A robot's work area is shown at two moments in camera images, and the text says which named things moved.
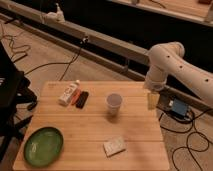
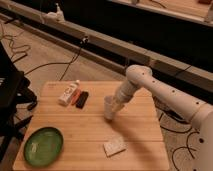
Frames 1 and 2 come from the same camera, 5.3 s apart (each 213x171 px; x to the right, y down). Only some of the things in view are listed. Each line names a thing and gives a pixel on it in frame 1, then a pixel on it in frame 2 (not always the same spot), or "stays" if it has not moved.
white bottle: [68, 93] stays
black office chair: [15, 89] stays
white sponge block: [114, 146] stays
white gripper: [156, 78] → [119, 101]
